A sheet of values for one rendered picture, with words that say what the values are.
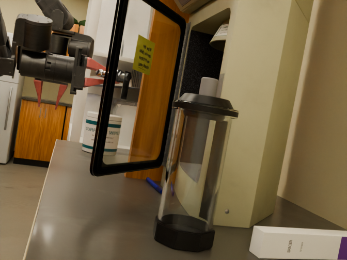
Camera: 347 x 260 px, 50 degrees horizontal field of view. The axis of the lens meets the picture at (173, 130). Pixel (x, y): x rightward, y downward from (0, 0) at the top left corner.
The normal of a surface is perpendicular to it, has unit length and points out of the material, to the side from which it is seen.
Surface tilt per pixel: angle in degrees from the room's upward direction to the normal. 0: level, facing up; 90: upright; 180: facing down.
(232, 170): 90
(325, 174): 90
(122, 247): 0
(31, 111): 90
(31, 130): 90
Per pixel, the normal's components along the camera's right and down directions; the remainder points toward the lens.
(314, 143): -0.95, -0.15
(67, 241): 0.17, -0.98
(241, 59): 0.26, 0.10
